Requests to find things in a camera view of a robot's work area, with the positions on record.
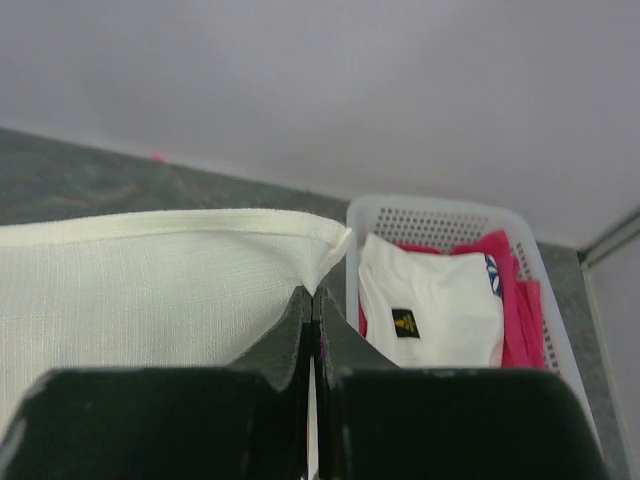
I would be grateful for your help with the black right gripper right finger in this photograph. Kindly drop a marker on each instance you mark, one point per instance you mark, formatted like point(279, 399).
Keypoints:
point(379, 421)

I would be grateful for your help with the cream cloth napkin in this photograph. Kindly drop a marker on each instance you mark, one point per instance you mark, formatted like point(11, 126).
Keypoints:
point(160, 288)

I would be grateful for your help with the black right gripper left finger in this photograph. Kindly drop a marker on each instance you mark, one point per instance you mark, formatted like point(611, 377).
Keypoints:
point(243, 420)

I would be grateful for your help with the white folded cloth in basket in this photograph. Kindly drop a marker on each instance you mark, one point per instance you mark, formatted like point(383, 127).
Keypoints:
point(431, 310)

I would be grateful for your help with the right aluminium frame post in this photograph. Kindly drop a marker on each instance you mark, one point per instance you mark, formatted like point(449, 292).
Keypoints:
point(613, 239)

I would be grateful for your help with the pink cloth in basket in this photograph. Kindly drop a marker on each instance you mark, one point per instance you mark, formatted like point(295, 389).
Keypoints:
point(522, 306)

